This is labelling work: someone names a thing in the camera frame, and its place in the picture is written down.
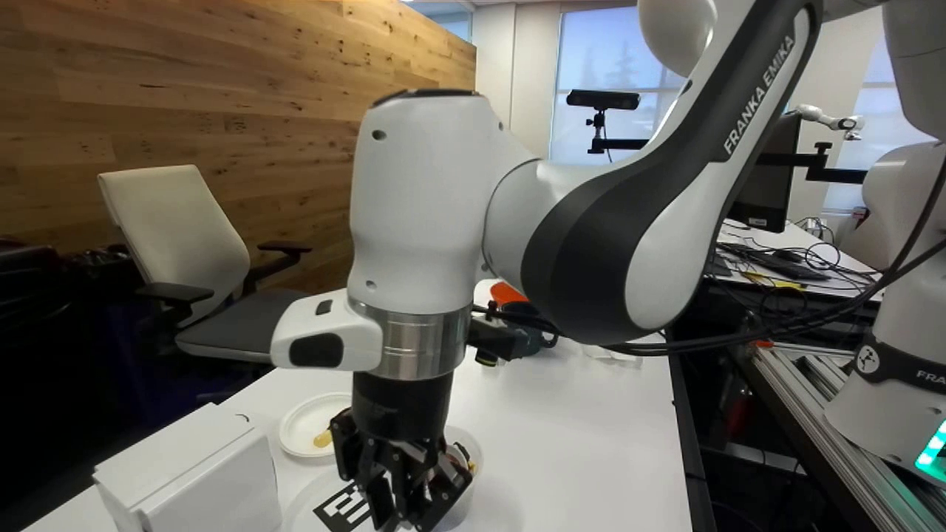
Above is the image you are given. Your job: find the cluttered white desk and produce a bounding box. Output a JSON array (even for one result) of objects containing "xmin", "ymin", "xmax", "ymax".
[{"xmin": 712, "ymin": 217, "xmax": 881, "ymax": 301}]

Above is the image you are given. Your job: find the clear lid with black tag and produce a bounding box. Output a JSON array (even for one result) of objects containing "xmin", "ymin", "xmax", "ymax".
[{"xmin": 291, "ymin": 467, "xmax": 505, "ymax": 532}]

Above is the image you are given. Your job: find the large office window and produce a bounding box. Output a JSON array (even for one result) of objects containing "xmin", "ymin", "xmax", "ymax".
[{"xmin": 556, "ymin": 5, "xmax": 684, "ymax": 165}]

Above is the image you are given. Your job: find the clear plastic bowl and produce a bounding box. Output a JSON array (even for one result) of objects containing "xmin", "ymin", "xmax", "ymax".
[{"xmin": 442, "ymin": 422, "xmax": 488, "ymax": 481}]

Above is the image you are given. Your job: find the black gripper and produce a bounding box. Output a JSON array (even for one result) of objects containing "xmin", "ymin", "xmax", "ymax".
[{"xmin": 330, "ymin": 371, "xmax": 476, "ymax": 532}]

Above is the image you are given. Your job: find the white chair grey seat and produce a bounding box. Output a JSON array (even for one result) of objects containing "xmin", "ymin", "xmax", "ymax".
[{"xmin": 96, "ymin": 162, "xmax": 349, "ymax": 371}]

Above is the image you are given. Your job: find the orange bowl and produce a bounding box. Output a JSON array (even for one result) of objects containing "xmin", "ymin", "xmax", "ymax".
[{"xmin": 485, "ymin": 279, "xmax": 534, "ymax": 311}]

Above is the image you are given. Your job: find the clear square container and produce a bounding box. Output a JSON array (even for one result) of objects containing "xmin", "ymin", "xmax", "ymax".
[{"xmin": 92, "ymin": 400, "xmax": 287, "ymax": 532}]

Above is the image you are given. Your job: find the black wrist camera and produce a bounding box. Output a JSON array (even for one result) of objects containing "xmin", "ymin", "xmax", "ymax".
[{"xmin": 464, "ymin": 301, "xmax": 563, "ymax": 371}]

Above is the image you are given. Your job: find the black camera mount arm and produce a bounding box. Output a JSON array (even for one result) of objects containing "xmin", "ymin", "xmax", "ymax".
[{"xmin": 585, "ymin": 107, "xmax": 658, "ymax": 158}]

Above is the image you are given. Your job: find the black monitor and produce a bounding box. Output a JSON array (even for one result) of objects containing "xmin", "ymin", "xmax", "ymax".
[{"xmin": 730, "ymin": 113, "xmax": 806, "ymax": 238}]

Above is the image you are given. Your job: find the black stereo camera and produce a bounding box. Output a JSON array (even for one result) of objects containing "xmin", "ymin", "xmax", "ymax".
[{"xmin": 565, "ymin": 85, "xmax": 646, "ymax": 113}]

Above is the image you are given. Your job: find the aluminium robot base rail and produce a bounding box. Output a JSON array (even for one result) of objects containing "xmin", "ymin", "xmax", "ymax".
[{"xmin": 736, "ymin": 344, "xmax": 946, "ymax": 532}]

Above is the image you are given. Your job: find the white round plate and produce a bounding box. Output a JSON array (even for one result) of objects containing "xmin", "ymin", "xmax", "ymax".
[{"xmin": 279, "ymin": 391, "xmax": 355, "ymax": 464}]

